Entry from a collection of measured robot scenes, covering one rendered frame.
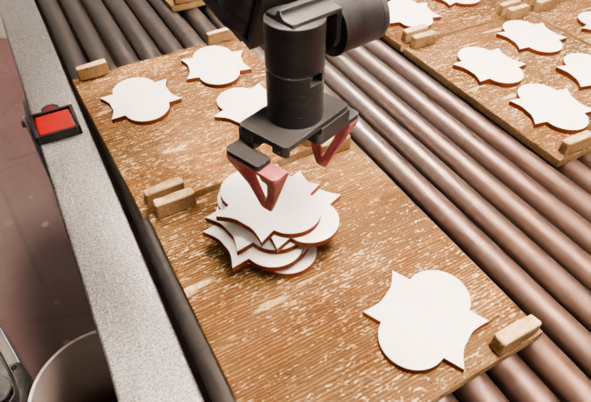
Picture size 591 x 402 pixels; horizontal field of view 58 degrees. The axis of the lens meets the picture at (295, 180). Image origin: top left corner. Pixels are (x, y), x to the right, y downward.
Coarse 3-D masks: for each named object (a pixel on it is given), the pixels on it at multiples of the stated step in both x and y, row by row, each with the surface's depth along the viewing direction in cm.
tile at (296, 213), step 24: (240, 192) 71; (264, 192) 71; (288, 192) 71; (312, 192) 71; (216, 216) 68; (240, 216) 68; (264, 216) 68; (288, 216) 68; (312, 216) 68; (264, 240) 65
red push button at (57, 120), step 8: (56, 112) 95; (64, 112) 95; (40, 120) 94; (48, 120) 94; (56, 120) 94; (64, 120) 94; (72, 120) 94; (40, 128) 92; (48, 128) 92; (56, 128) 92
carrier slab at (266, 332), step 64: (384, 192) 79; (192, 256) 70; (320, 256) 70; (384, 256) 70; (448, 256) 70; (256, 320) 63; (320, 320) 63; (512, 320) 63; (256, 384) 57; (320, 384) 57; (384, 384) 57; (448, 384) 57
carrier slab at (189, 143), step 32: (128, 64) 106; (160, 64) 106; (256, 64) 106; (96, 96) 98; (192, 96) 98; (96, 128) 92; (128, 128) 90; (160, 128) 90; (192, 128) 90; (224, 128) 90; (128, 160) 84; (160, 160) 84; (192, 160) 84; (224, 160) 84; (288, 160) 86; (128, 192) 81
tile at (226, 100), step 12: (228, 96) 96; (240, 96) 96; (252, 96) 96; (264, 96) 96; (228, 108) 93; (240, 108) 93; (252, 108) 93; (216, 120) 92; (228, 120) 92; (240, 120) 91
